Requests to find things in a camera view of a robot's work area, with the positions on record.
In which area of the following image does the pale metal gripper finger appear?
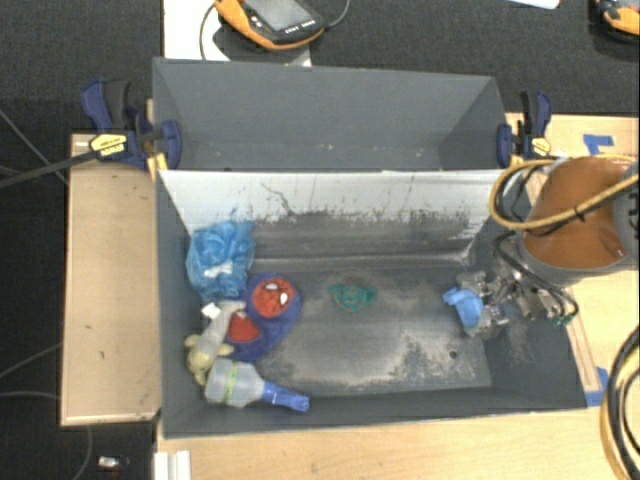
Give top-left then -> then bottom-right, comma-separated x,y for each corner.
454,270 -> 492,295
462,305 -> 511,340

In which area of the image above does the light blue plastic cup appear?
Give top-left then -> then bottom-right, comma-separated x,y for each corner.
442,286 -> 485,329

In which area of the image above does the teal patterned small toy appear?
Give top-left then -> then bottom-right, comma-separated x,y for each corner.
327,282 -> 377,313

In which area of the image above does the grey metal bin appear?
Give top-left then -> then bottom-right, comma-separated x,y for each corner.
149,56 -> 589,439

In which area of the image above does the blue and red plush toy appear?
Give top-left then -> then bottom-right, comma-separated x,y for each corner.
222,272 -> 305,364

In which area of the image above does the blue mesh bath sponge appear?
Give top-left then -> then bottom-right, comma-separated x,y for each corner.
185,220 -> 257,305

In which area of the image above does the clear spray bottle blue nozzle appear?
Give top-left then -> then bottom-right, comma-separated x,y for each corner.
203,357 -> 311,413

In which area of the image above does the yellow and grey plush toy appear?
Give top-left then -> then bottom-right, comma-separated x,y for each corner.
183,300 -> 249,387

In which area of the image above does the pale wood board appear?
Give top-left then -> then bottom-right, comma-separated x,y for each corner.
59,132 -> 164,427

